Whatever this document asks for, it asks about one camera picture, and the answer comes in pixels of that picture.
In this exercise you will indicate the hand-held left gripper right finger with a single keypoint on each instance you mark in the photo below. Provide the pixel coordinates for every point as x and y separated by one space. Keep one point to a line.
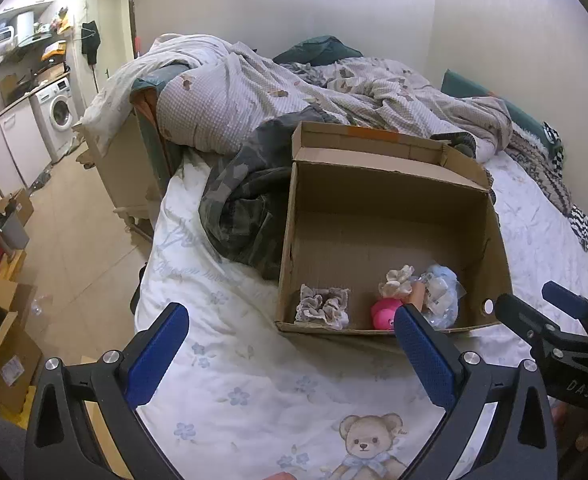
426 360

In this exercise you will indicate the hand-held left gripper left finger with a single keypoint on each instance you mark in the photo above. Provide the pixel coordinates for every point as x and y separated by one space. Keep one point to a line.
156 355

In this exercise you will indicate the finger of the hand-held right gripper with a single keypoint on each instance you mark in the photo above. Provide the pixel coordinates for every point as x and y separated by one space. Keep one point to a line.
521 317
566 297

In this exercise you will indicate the clear plastic bag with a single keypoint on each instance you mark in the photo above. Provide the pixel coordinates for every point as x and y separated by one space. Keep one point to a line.
439 302

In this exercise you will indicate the pink plush toy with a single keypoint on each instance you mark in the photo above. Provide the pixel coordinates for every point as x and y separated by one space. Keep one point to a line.
384 312

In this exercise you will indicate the brown cardboard box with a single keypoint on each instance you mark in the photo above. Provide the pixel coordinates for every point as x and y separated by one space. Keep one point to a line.
374 210

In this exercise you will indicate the cream ruffled scrunchie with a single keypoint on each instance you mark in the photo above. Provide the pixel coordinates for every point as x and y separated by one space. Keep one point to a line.
396 280

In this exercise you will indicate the white floral bed sheet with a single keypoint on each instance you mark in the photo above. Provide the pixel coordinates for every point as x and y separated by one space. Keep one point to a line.
254 360

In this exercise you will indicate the beige lace scrunchie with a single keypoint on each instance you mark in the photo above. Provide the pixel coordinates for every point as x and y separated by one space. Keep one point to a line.
336 305
310 305

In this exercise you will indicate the patterned knit blanket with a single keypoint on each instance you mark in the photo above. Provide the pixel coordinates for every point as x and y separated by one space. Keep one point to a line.
539 165

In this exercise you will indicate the flat cardboard box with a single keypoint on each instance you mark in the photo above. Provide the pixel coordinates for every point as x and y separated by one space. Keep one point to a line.
6 355

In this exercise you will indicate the camouflage jacket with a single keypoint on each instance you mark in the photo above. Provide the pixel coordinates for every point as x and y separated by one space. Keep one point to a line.
244 200

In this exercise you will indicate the grey bin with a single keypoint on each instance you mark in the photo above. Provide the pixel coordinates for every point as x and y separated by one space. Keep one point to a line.
16 230

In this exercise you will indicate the wooden bedside cabinet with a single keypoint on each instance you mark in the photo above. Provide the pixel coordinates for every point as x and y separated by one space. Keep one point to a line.
119 170

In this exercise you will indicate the teal headboard cushion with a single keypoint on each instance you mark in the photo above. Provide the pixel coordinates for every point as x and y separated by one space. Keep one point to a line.
479 90

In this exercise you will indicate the white kitchen cabinet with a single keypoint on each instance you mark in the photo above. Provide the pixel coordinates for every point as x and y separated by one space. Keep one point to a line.
4 145

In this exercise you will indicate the white washing machine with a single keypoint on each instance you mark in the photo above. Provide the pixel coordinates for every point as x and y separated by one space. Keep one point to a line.
56 105

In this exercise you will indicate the checked duvet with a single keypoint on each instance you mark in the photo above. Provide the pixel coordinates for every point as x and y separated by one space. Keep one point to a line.
254 95

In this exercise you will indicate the black hanging garment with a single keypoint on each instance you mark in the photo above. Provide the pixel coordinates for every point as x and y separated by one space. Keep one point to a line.
90 42

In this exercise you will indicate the dark green pillow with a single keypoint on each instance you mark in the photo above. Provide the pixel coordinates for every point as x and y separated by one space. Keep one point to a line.
319 50

